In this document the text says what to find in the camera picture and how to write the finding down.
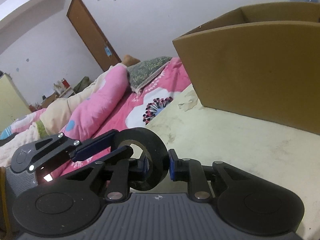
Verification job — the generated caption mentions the black electrical tape roll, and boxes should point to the black electrical tape roll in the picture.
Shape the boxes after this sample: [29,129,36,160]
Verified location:
[114,127,170,191]

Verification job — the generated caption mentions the pink floral bed quilt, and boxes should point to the pink floral bed quilt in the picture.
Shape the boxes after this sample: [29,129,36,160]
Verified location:
[0,57,193,178]

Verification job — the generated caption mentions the person lying on bed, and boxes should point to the person lying on bed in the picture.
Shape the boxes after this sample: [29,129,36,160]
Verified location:
[0,54,141,165]

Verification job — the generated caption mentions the shelf with bottles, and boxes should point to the shelf with bottles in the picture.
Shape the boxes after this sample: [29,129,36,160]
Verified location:
[29,79,75,112]

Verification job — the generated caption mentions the yellow cabinet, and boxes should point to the yellow cabinet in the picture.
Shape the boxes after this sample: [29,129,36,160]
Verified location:
[0,73,31,132]

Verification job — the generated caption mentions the green leaf pattern pillow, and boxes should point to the green leaf pattern pillow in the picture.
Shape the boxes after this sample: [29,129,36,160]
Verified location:
[127,56,172,94]

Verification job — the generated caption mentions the blue mask on door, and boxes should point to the blue mask on door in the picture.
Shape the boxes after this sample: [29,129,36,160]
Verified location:
[104,46,112,57]

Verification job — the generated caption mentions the brown wooden door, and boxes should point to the brown wooden door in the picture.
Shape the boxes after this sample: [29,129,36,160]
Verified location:
[66,0,121,72]

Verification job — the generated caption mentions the brown cardboard box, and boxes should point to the brown cardboard box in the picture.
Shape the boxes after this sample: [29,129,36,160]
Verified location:
[173,2,319,134]

